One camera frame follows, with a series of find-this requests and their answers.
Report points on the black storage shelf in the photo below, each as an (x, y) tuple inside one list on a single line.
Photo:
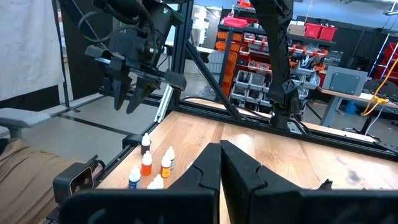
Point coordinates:
[(227, 62)]

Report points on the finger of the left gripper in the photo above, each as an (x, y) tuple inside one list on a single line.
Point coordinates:
[(143, 90), (121, 87)]

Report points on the silver aluminium rail piece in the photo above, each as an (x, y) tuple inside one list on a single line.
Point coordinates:
[(163, 102)]

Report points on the wooden desk grey legs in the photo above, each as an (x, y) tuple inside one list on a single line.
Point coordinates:
[(357, 96)]

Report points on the white ladder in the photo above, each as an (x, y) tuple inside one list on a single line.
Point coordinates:
[(381, 53)]

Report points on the white fabric backdrop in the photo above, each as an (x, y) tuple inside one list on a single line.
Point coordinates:
[(28, 46)]

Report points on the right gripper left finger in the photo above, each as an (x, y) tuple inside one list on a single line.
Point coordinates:
[(140, 208)]

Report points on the black aluminium rig frame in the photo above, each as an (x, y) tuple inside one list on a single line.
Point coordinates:
[(182, 46)]

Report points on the person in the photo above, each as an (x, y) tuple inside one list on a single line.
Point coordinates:
[(25, 180)]

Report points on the small dropper bottle blue label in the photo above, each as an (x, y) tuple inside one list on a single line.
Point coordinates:
[(134, 182)]

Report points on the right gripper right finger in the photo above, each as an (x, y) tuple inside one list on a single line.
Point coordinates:
[(311, 208)]

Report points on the grey plastic storage bin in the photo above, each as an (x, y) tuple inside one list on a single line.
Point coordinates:
[(243, 81), (259, 83)]

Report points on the black light stand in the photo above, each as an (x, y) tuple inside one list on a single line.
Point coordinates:
[(63, 77)]

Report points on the small white-capped dropper bottle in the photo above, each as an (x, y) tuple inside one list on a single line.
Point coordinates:
[(170, 152)]

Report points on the red plastic bin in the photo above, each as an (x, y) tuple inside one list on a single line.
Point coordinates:
[(312, 30), (237, 21), (329, 32)]

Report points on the grey equipment box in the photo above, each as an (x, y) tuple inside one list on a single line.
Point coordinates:
[(345, 81)]

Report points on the large bottle black tip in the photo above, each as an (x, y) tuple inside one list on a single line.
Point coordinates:
[(326, 184)]

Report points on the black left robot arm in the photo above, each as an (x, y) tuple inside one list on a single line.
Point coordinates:
[(276, 56)]

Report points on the grey chair armrest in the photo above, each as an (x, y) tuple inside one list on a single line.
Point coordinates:
[(21, 117)]

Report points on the blue bucket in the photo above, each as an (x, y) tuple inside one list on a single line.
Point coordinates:
[(351, 107)]

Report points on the white machine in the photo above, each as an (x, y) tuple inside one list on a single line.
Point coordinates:
[(200, 21)]

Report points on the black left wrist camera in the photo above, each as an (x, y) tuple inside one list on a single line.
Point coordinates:
[(169, 15)]

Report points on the orange drawer unit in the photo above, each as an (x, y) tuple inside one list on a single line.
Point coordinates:
[(234, 59)]

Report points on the black exterior camera box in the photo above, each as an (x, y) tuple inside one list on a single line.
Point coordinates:
[(73, 183)]

